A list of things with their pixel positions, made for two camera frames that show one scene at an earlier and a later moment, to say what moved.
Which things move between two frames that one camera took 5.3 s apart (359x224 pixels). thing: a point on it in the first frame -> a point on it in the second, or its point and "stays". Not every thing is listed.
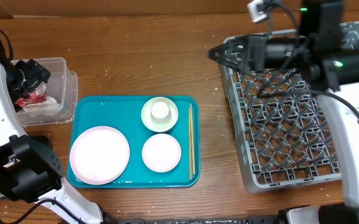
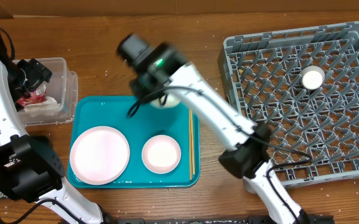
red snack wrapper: x=38 y=94 stays
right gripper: x=255 y=48 -> x=144 y=85
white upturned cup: x=160 y=112 -> x=313 y=77
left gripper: x=35 y=73 stays
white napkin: x=50 y=104 stays
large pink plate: x=99 y=155 stays
